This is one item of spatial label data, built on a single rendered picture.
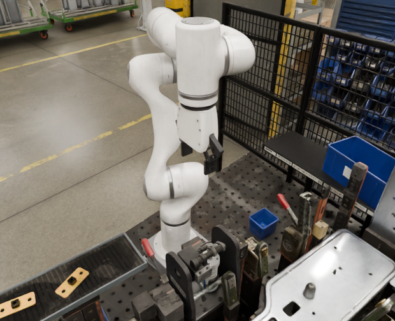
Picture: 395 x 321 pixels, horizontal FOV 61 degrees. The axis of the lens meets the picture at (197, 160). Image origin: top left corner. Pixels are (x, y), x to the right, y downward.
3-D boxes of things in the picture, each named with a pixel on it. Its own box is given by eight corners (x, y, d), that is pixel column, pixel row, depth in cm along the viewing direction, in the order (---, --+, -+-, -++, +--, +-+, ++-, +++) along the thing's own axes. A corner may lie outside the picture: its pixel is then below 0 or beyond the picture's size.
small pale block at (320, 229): (302, 292, 135) (322, 229, 113) (295, 286, 137) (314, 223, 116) (308, 288, 136) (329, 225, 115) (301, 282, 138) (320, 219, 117)
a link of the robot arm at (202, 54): (214, 77, 74) (173, 81, 72) (216, 13, 66) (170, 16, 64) (227, 92, 67) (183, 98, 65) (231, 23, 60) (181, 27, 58)
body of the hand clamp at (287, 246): (283, 300, 132) (298, 240, 111) (270, 288, 136) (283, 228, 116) (293, 292, 135) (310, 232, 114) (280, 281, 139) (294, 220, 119)
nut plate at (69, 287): (65, 299, 82) (64, 296, 82) (54, 292, 84) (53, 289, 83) (90, 273, 88) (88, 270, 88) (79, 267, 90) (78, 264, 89)
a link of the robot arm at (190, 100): (168, 85, 71) (169, 98, 72) (193, 100, 65) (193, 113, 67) (201, 76, 75) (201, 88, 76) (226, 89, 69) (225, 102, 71)
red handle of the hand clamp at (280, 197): (302, 236, 110) (275, 195, 114) (298, 238, 112) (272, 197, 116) (310, 230, 112) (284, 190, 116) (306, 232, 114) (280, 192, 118)
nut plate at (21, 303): (-3, 320, 78) (-5, 317, 77) (-4, 306, 81) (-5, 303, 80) (35, 304, 81) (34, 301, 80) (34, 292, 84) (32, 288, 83)
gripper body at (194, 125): (169, 93, 72) (172, 137, 79) (197, 111, 66) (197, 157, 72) (197, 85, 76) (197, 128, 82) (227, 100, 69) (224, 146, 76)
